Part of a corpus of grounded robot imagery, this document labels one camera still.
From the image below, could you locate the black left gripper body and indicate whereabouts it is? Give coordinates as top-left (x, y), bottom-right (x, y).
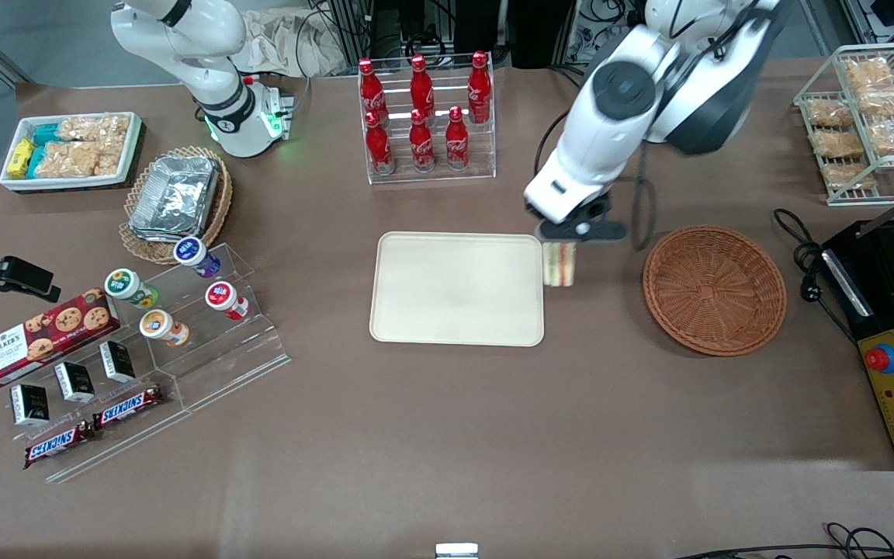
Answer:
top-left (563, 193), bottom-right (617, 227)

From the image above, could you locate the triangular layered sandwich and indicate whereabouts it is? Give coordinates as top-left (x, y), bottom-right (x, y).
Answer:
top-left (542, 241), bottom-right (578, 289)

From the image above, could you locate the round brown wicker basket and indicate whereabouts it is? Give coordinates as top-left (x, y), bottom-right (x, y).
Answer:
top-left (643, 226), bottom-right (788, 357)

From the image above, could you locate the cream plastic tray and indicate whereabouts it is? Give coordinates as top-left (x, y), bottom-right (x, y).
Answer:
top-left (369, 231), bottom-right (546, 347)

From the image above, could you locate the oval wicker basket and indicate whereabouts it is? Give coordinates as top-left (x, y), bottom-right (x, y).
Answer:
top-left (119, 145), bottom-right (234, 266)

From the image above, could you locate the red Walkers cookie box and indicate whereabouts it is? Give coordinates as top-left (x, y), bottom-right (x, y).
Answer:
top-left (0, 288), bottom-right (121, 389)

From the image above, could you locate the yellow snack packet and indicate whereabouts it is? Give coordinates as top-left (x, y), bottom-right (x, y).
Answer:
top-left (6, 137), bottom-right (36, 179)

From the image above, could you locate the small black white box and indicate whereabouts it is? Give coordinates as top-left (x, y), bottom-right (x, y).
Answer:
top-left (99, 341), bottom-right (137, 384)
top-left (10, 384), bottom-right (51, 427)
top-left (54, 361), bottom-right (96, 404)

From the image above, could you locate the rice cracker snack bag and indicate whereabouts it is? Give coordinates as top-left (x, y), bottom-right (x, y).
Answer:
top-left (34, 140), bottom-right (124, 179)
top-left (57, 115), bottom-right (131, 145)

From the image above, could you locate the green lid yogurt cup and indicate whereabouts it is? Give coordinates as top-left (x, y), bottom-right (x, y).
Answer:
top-left (104, 268), bottom-right (159, 309)

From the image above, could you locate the red cola bottle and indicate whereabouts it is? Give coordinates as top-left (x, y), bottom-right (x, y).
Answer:
top-left (365, 111), bottom-right (397, 175)
top-left (359, 58), bottom-right (388, 125)
top-left (467, 51), bottom-right (493, 125)
top-left (410, 54), bottom-right (436, 119)
top-left (445, 106), bottom-right (470, 170)
top-left (408, 109), bottom-right (436, 172)

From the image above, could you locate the clear acrylic bottle rack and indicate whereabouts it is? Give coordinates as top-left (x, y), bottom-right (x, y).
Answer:
top-left (358, 53), bottom-right (497, 186)

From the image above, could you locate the Snickers chocolate bar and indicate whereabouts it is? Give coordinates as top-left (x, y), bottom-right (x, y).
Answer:
top-left (92, 385), bottom-right (165, 430)
top-left (23, 421), bottom-right (99, 470)

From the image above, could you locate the orange lid yogurt cup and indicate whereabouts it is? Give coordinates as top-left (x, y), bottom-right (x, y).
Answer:
top-left (139, 308), bottom-right (190, 347)

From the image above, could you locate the white rectangular snack bin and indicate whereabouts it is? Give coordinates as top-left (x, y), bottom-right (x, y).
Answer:
top-left (0, 112), bottom-right (144, 192)

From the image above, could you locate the stack of foil trays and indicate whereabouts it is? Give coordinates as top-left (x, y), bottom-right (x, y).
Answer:
top-left (128, 155), bottom-right (220, 241)

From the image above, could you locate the purple lid yogurt cup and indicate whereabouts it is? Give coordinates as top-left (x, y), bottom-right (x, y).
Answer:
top-left (173, 237), bottom-right (222, 279)

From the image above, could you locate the red lid yogurt cup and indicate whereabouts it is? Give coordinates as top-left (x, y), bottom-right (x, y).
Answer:
top-left (205, 281), bottom-right (250, 321)

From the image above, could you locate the clear acrylic stepped stand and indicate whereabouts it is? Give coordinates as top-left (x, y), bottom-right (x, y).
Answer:
top-left (0, 242), bottom-right (291, 484)

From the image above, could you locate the black cooking appliance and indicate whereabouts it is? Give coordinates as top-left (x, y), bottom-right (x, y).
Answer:
top-left (821, 220), bottom-right (894, 471)

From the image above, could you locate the beige cloth bag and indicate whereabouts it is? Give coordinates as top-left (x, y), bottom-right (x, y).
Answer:
top-left (241, 8), bottom-right (348, 78)

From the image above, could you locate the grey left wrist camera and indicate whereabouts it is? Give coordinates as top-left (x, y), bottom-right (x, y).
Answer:
top-left (535, 220), bottom-right (627, 245)

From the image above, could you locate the black power cable with plug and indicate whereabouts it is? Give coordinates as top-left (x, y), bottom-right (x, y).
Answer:
top-left (773, 208), bottom-right (858, 343)

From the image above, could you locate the white wire snack rack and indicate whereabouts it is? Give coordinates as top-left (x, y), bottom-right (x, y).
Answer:
top-left (793, 42), bottom-right (894, 207)

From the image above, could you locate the black cable on table edge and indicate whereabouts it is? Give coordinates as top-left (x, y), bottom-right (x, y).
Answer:
top-left (672, 522), bottom-right (894, 559)

